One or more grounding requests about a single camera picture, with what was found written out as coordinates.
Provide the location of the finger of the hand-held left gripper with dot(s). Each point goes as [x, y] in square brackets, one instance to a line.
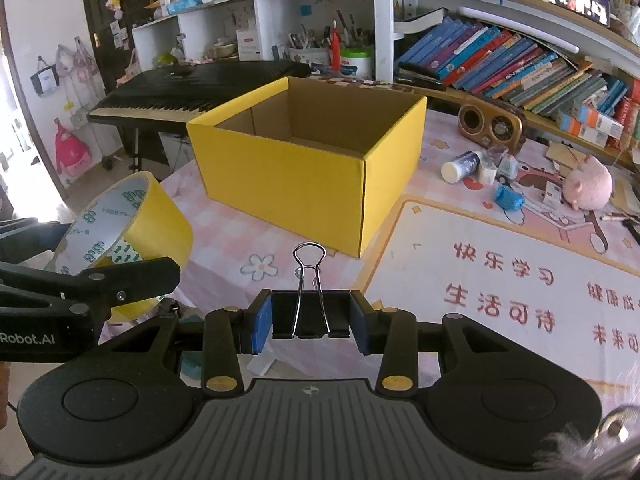
[125, 275]
[30, 237]

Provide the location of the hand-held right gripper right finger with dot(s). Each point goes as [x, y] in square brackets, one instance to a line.
[360, 322]

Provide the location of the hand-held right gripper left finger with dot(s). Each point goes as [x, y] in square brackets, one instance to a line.
[262, 322]

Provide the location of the black binder clip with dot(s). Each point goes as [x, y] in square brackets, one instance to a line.
[285, 316]

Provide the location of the grey round plush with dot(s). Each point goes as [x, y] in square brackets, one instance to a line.
[165, 230]

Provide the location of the yellow cardboard box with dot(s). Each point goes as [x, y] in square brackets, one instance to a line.
[300, 190]

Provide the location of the white blue spray bottle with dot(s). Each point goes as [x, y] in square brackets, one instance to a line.
[460, 167]

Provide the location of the pink plush pig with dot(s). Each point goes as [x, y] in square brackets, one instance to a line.
[587, 182]

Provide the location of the pink printed desktop mat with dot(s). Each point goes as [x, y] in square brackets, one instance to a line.
[450, 240]

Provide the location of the pink backpack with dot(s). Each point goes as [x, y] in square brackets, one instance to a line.
[72, 152]

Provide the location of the black keyboard stand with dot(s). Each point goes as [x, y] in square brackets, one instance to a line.
[136, 147]

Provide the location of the black white tote bag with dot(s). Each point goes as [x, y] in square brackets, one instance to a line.
[45, 80]

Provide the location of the blue plastic item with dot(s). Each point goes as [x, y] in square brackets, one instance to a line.
[507, 199]

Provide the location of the black piano keyboard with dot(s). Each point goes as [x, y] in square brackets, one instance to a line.
[175, 85]

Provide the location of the small white plastic item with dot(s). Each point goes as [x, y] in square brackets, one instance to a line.
[488, 172]

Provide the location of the small grey-blue toy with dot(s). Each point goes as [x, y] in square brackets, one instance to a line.
[509, 166]

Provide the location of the clear plastic cap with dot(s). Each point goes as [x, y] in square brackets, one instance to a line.
[495, 152]

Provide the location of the dark wooden door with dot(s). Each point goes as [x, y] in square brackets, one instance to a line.
[125, 30]

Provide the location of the small white carton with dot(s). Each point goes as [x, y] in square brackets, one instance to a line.
[552, 192]

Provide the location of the brown retro radio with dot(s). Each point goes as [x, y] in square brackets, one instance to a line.
[492, 127]

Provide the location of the green lid white tub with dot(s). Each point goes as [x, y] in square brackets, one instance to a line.
[356, 62]

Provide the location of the white box with red label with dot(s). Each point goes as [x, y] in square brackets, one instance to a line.
[248, 44]

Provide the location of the brown cardboard pieces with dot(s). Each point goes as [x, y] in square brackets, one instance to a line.
[562, 155]

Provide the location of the grey fuzzy clothing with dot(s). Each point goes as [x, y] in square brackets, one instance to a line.
[590, 455]

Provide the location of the red white glue bottle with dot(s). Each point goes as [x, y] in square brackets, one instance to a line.
[335, 52]

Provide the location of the white pen holder with pens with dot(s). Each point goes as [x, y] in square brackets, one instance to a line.
[307, 55]

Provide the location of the blue tissue pack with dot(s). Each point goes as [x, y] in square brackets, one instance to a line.
[185, 5]

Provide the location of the red white pen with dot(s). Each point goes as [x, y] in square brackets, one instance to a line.
[617, 217]

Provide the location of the row of leaning books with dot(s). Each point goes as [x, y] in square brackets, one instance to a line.
[500, 67]

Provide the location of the orange blue carton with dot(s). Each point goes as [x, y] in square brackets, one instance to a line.
[602, 120]
[587, 132]

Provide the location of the white shelf unit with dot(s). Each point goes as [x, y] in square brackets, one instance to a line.
[382, 20]

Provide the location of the wooden bookshelf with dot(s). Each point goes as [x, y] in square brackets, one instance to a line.
[550, 35]

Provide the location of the black lettered sign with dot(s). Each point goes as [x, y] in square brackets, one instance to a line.
[577, 2]

